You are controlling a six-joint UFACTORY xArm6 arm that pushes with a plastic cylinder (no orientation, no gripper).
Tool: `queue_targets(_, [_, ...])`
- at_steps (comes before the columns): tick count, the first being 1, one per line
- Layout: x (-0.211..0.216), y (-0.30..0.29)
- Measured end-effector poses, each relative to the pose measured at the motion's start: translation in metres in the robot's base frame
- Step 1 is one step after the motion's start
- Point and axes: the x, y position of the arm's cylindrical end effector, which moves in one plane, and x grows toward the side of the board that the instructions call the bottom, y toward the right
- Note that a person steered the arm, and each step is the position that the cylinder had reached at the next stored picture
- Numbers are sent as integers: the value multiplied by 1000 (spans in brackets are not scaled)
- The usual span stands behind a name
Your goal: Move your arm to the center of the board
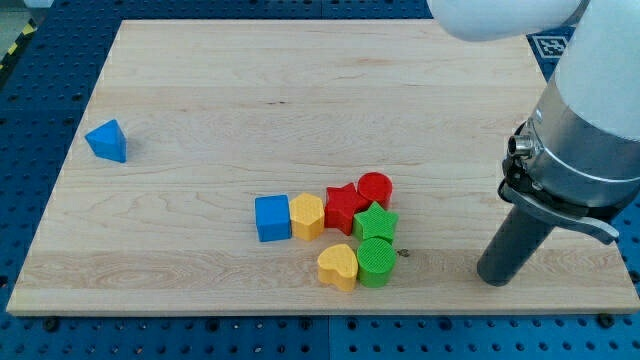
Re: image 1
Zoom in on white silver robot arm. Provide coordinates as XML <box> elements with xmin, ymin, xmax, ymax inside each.
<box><xmin>427</xmin><ymin>0</ymin><xmax>639</xmax><ymax>247</ymax></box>

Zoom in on light wooden board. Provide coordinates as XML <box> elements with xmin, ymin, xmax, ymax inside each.
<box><xmin>7</xmin><ymin>20</ymin><xmax>639</xmax><ymax>317</ymax></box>

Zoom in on red star block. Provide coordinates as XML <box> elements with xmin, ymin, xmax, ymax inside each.
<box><xmin>324</xmin><ymin>183</ymin><xmax>370</xmax><ymax>235</ymax></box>

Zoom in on yellow hexagon block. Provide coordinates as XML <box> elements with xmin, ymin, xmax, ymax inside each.
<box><xmin>289</xmin><ymin>193</ymin><xmax>325</xmax><ymax>241</ymax></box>

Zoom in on red cylinder block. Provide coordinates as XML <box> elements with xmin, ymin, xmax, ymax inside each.
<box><xmin>357</xmin><ymin>172</ymin><xmax>393</xmax><ymax>209</ymax></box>

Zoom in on blue cube block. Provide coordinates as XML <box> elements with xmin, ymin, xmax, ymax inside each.
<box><xmin>254</xmin><ymin>194</ymin><xmax>292</xmax><ymax>242</ymax></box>

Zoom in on green star block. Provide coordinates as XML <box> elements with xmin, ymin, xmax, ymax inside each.
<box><xmin>352</xmin><ymin>202</ymin><xmax>399</xmax><ymax>244</ymax></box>

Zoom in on yellow heart block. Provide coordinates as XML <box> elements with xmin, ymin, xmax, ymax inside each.
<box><xmin>317</xmin><ymin>244</ymin><xmax>359</xmax><ymax>292</ymax></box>

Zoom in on green cylinder block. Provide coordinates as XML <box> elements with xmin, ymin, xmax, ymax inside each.
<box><xmin>356</xmin><ymin>237</ymin><xmax>397</xmax><ymax>288</ymax></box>

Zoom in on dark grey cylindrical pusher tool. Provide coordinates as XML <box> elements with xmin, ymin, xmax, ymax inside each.
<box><xmin>477</xmin><ymin>206</ymin><xmax>554</xmax><ymax>287</ymax></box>

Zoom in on blue triangular prism block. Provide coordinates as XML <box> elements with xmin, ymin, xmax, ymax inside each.
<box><xmin>85</xmin><ymin>119</ymin><xmax>127</xmax><ymax>163</ymax></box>

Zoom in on black white fiducial marker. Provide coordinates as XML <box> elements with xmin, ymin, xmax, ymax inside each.
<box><xmin>530</xmin><ymin>35</ymin><xmax>568</xmax><ymax>59</ymax></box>

